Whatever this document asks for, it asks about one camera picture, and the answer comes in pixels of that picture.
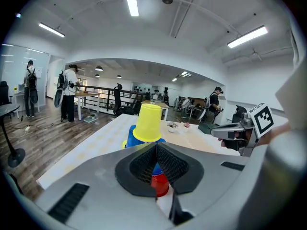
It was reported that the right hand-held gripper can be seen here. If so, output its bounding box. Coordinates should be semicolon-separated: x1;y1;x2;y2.
210;102;275;157

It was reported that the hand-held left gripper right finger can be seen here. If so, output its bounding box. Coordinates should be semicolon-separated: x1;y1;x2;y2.
157;142;250;230

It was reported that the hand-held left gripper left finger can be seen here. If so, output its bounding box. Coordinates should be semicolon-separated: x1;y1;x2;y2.
35;142;174;230

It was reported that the blue paper cup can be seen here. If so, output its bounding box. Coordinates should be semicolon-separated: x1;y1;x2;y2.
152;137;166;176
125;125;146;149

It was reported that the red paper cup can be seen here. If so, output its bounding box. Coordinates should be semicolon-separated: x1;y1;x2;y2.
150;173;170;198

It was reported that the person's right forearm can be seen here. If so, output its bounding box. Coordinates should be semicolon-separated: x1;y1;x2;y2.
257;123;292;147

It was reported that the black office chair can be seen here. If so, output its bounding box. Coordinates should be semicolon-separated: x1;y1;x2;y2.
232;104;248;124
112;83;142;116
0;80;13;106

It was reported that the green tray with plant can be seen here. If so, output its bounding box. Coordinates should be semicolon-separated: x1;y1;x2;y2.
83;113;99;124

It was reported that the purple plant in white pot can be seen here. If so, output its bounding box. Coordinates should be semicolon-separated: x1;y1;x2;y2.
166;121;179;133

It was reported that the person's grey sweatshirt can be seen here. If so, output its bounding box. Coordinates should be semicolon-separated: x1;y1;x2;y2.
274;15;307;131

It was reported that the wooden top white desk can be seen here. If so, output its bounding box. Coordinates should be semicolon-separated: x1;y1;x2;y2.
74;91;101;121

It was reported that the black metal railing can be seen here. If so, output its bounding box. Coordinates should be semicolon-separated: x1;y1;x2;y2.
76;85;147;116

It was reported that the round black marble table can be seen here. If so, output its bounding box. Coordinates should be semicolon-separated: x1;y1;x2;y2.
0;103;26;169

